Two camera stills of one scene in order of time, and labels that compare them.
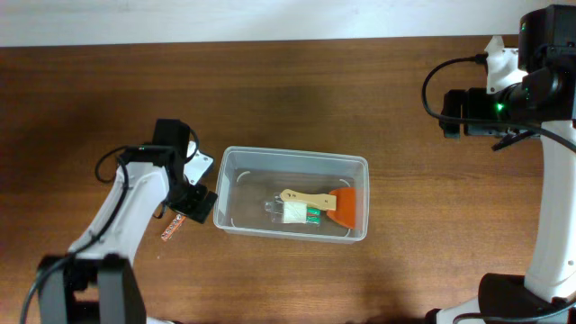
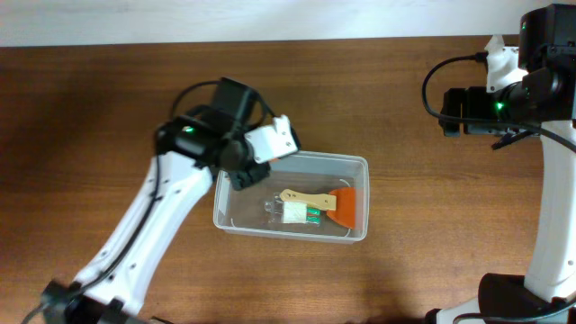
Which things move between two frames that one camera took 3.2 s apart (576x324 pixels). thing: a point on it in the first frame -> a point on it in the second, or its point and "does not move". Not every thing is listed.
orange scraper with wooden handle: [339, 203] does not move
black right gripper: [472, 101] does not move
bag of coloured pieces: [293, 212] does not move
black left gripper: [191, 207] -> [246, 178]
